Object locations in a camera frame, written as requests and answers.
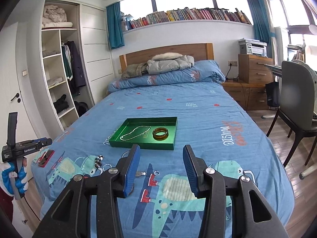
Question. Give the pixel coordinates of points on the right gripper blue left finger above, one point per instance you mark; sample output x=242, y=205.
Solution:
x=127, y=167

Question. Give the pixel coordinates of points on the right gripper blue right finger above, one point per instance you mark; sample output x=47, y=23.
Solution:
x=195, y=167

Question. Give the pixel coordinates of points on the left hand blue white glove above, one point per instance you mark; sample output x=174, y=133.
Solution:
x=11, y=180

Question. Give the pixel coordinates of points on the small silver earring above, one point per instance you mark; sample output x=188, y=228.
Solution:
x=140, y=173

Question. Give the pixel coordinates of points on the red phone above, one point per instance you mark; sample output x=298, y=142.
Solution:
x=45, y=158

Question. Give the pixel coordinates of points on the green metal tray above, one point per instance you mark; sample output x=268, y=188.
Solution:
x=139, y=131

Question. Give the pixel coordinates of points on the amber bangle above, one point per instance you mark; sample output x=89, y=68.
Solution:
x=160, y=133

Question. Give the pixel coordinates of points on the white door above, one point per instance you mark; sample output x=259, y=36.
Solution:
x=9, y=87

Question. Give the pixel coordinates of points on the blue dinosaur bed sheet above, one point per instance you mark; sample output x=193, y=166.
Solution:
x=161, y=203

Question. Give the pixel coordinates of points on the wooden drawer nightstand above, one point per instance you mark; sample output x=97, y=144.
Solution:
x=249, y=90

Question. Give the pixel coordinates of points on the blue folded duvet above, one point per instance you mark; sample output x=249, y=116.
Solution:
x=202, y=71

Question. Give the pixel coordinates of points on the olive fleece jacket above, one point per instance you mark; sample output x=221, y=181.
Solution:
x=134, y=70

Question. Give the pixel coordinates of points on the grey puffer jacket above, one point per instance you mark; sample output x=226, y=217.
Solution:
x=166, y=62

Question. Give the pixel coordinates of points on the black bag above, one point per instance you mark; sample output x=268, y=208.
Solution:
x=272, y=94

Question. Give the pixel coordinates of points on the wooden headboard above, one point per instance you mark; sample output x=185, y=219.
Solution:
x=198, y=51

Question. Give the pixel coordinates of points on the grey chair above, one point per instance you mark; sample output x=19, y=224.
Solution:
x=297, y=103

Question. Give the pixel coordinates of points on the white wardrobe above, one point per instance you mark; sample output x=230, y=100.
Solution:
x=69, y=61

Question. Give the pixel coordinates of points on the desk with glass top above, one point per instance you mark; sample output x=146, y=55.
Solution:
x=276, y=70

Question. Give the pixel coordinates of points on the left teal curtain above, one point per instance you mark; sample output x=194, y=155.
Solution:
x=113, y=16

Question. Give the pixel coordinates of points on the teal curtain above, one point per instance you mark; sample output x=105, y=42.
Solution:
x=113, y=16
x=263, y=26

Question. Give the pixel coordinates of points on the white printer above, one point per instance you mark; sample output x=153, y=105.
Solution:
x=253, y=47

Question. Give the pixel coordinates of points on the row of books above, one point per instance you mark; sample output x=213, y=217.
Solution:
x=128, y=23

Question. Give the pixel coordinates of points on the right teal curtain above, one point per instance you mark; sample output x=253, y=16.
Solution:
x=263, y=26

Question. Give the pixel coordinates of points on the wall power socket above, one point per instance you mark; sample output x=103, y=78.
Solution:
x=232, y=63

